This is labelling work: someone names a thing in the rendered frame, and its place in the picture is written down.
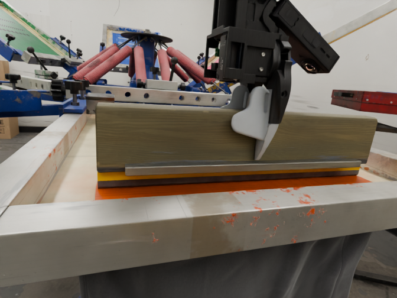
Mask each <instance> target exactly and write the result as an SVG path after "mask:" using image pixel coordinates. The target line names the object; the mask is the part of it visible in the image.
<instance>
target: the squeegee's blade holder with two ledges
mask: <svg viewBox="0 0 397 298"><path fill-rule="evenodd" d="M360 165H361V161H360V160H357V159H355V158H342V159H316V160H264V161H212V162H186V163H134V164H125V175H126V176H147V175H164V174H194V173H225V172H242V171H273V170H303V169H334V168H351V167H360Z"/></svg>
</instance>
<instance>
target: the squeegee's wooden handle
mask: <svg viewBox="0 0 397 298"><path fill-rule="evenodd" d="M242 110H244V109H226V108H202V107H190V106H167V105H144V104H131V103H108V102H98V103H97V105H96V107H95V123H96V167H97V171H98V172H99V173H106V172H125V164H134V163H186V162H212V161H264V160H316V159H342V158H355V159H357V160H360V161H361V164H366V163H367V159H368V157H369V153H370V149H371V146H372V142H373V138H374V135H375V131H376V127H377V124H378V120H377V118H375V117H372V116H365V115H343V114H320V113H308V112H284V116H283V118H282V121H281V123H280V124H279V125H278V128H277V131H276V133H275V135H274V137H273V139H272V140H271V142H270V143H269V145H268V147H267V149H266V150H265V152H264V154H263V155H262V157H261V159H260V160H254V153H255V144H256V140H257V139H256V138H252V137H248V136H246V135H242V134H239V133H237V132H234V130H233V129H232V126H231V121H232V117H233V116H234V115H235V114H236V113H238V112H240V111H242Z"/></svg>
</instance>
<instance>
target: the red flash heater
mask: <svg viewBox="0 0 397 298"><path fill-rule="evenodd" d="M334 92H343V93H354V94H353V97H352V98H350V97H343V96H334ZM331 98H332V100H331V105H336V106H341V107H344V108H349V109H353V110H356V111H362V112H374V113H381V114H393V115H397V93H385V92H371V91H363V90H337V89H333V91H332V94H331Z"/></svg>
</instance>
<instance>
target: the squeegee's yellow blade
mask: <svg viewBox="0 0 397 298"><path fill-rule="evenodd" d="M359 169H360V167H351V168H334V169H303V170H273V171H242V172H225V173H194V174H164V175H147V176H126V175H125V172H106V173H99V172H97V180H98V181H108V180H135V179H163V178H178V177H205V176H233V175H247V174H275V173H303V172H317V171H345V170H359Z"/></svg>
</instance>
